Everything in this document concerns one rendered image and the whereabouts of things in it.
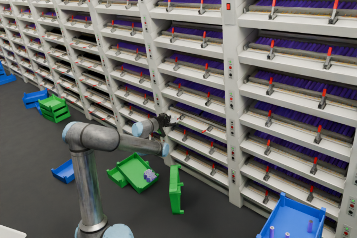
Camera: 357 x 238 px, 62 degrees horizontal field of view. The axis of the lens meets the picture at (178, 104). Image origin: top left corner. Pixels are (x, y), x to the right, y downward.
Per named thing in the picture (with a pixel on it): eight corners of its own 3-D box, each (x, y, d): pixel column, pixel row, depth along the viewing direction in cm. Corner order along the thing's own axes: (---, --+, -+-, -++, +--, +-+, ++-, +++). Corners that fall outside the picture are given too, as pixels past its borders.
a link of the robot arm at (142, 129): (130, 136, 193) (129, 121, 191) (145, 132, 202) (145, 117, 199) (139, 139, 187) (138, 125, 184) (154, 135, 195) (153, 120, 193)
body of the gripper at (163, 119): (172, 115, 204) (159, 118, 196) (171, 126, 207) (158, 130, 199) (164, 112, 209) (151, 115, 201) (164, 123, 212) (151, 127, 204)
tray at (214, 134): (228, 144, 192) (224, 135, 186) (165, 118, 232) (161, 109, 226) (245, 124, 201) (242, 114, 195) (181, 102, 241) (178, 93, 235)
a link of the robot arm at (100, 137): (104, 125, 132) (172, 142, 191) (84, 122, 138) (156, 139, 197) (98, 151, 130) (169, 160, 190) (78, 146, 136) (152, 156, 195)
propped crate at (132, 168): (158, 179, 242) (159, 174, 237) (138, 194, 230) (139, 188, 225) (135, 156, 256) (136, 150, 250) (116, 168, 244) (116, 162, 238)
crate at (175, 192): (172, 214, 209) (183, 214, 208) (169, 193, 199) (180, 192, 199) (173, 185, 235) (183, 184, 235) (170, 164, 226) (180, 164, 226)
